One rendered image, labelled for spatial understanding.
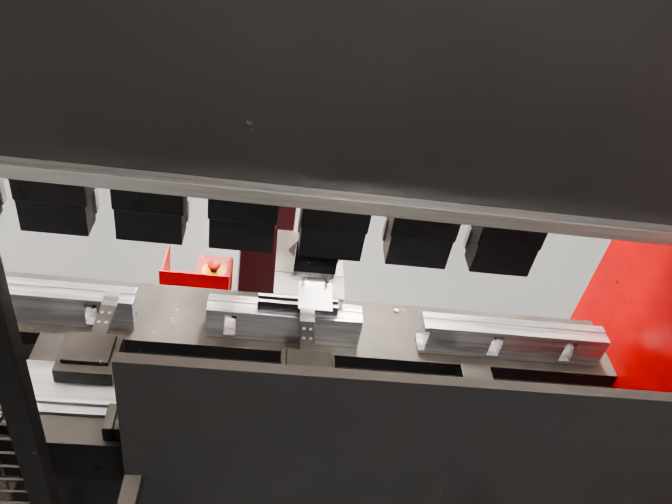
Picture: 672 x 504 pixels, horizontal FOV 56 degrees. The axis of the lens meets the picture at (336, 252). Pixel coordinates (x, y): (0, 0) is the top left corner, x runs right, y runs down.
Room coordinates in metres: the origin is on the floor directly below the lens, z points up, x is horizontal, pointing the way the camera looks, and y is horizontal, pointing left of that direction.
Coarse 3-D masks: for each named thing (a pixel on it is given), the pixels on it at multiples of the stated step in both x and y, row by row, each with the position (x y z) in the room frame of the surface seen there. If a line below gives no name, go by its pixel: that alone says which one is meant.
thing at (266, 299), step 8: (264, 296) 1.14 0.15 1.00; (272, 296) 1.15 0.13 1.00; (280, 296) 1.15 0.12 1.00; (264, 304) 1.12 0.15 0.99; (272, 304) 1.13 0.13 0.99; (280, 304) 1.13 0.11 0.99; (288, 304) 1.13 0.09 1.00; (296, 304) 1.13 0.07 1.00; (336, 304) 1.17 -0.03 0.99; (296, 312) 1.14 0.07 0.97; (320, 312) 1.14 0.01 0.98; (328, 312) 1.15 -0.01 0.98; (336, 312) 1.15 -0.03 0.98
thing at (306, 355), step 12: (300, 312) 1.10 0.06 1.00; (312, 312) 1.11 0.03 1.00; (300, 324) 1.06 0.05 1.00; (312, 324) 1.07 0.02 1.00; (300, 336) 1.03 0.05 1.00; (312, 336) 1.03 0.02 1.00; (288, 348) 0.96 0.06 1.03; (300, 348) 0.99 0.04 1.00; (312, 348) 1.00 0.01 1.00; (288, 360) 0.92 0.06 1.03; (300, 360) 0.93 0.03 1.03; (312, 360) 0.94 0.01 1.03; (324, 360) 0.94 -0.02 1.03
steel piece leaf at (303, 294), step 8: (304, 280) 1.22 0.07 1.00; (312, 280) 1.23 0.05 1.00; (320, 280) 1.24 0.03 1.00; (304, 288) 1.19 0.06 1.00; (312, 288) 1.20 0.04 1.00; (320, 288) 1.21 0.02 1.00; (328, 288) 1.21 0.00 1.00; (304, 296) 1.17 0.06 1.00; (312, 296) 1.17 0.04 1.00; (320, 296) 1.18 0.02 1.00; (328, 296) 1.18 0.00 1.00
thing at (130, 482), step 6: (126, 480) 0.58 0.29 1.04; (132, 480) 0.58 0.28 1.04; (138, 480) 0.59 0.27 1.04; (126, 486) 0.57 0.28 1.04; (132, 486) 0.57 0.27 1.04; (138, 486) 0.57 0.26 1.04; (120, 492) 0.56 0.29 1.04; (126, 492) 0.56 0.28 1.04; (132, 492) 0.56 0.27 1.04; (138, 492) 0.57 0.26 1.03; (120, 498) 0.55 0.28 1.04; (126, 498) 0.55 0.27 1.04; (132, 498) 0.55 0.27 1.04; (138, 498) 0.56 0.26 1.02
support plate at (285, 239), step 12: (288, 240) 1.38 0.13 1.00; (276, 252) 1.32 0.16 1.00; (288, 252) 1.33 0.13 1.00; (276, 264) 1.27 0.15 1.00; (288, 264) 1.28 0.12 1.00; (276, 276) 1.22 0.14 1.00; (288, 276) 1.23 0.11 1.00; (276, 288) 1.18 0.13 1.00; (288, 288) 1.19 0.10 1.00; (336, 288) 1.22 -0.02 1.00
